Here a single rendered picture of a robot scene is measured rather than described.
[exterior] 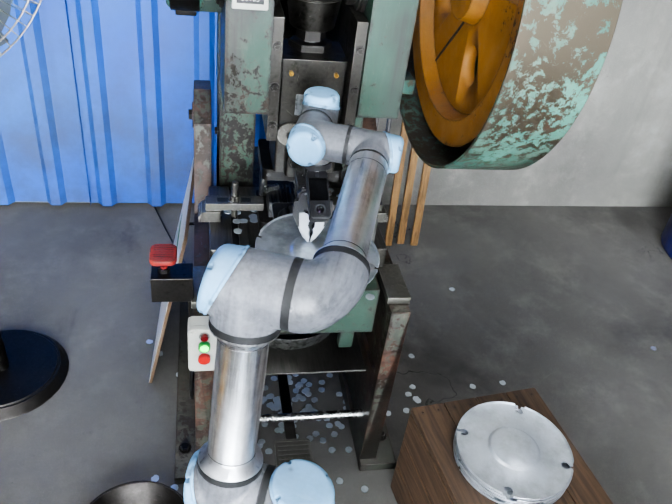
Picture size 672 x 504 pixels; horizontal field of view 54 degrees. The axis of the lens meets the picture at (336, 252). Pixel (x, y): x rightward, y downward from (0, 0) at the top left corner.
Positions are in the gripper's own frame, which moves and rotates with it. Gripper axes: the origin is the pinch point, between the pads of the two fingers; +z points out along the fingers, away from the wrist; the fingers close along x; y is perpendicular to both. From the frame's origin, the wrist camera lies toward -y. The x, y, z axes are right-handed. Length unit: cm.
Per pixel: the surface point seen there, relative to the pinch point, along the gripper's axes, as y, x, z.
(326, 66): 15.4, -2.8, -35.4
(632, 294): 70, -156, 82
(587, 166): 139, -162, 58
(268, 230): 4.8, 9.1, 1.0
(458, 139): 5.8, -33.1, -23.3
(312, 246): -1.2, -0.6, 1.4
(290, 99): 15.4, 4.6, -27.5
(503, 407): -18, -53, 42
